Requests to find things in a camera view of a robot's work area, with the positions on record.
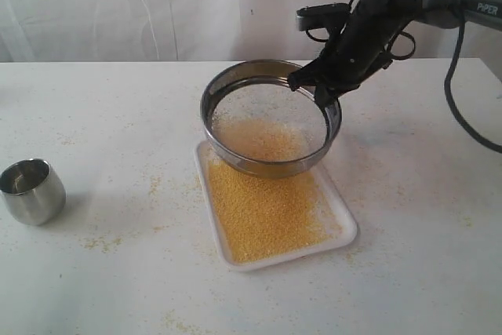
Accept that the grey right arm cable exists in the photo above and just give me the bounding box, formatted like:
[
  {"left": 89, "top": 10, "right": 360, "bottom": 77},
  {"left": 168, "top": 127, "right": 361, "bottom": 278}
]
[{"left": 305, "top": 0, "right": 502, "bottom": 154}]

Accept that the yellow millet grain pile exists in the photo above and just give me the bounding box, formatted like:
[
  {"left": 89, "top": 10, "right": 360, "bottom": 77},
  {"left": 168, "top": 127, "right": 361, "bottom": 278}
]
[{"left": 206, "top": 118, "right": 342, "bottom": 265}]

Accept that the white square plastic tray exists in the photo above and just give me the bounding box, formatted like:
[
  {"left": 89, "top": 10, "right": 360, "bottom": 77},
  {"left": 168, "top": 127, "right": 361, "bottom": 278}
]
[{"left": 195, "top": 141, "right": 358, "bottom": 272}]

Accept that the round steel mesh sieve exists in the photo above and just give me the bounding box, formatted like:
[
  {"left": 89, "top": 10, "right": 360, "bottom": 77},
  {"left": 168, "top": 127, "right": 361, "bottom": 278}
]
[{"left": 200, "top": 60, "right": 342, "bottom": 179}]

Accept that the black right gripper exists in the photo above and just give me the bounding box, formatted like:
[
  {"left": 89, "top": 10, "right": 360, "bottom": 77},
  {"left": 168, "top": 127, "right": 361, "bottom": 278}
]
[{"left": 287, "top": 0, "right": 410, "bottom": 109}]

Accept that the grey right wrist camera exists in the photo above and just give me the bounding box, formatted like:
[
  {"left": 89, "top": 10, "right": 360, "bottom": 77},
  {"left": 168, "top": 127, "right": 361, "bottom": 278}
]
[{"left": 296, "top": 3, "right": 351, "bottom": 33}]

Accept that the white backdrop curtain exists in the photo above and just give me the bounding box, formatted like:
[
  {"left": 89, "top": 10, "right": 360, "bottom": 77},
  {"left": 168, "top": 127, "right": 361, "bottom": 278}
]
[{"left": 0, "top": 0, "right": 502, "bottom": 64}]

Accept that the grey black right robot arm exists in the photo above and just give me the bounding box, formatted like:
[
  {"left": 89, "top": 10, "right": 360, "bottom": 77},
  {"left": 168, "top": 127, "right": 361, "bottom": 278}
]
[{"left": 287, "top": 0, "right": 501, "bottom": 107}]

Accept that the stainless steel cup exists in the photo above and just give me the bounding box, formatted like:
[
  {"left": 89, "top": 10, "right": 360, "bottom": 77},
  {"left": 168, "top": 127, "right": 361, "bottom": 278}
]
[{"left": 1, "top": 158, "right": 67, "bottom": 226}]

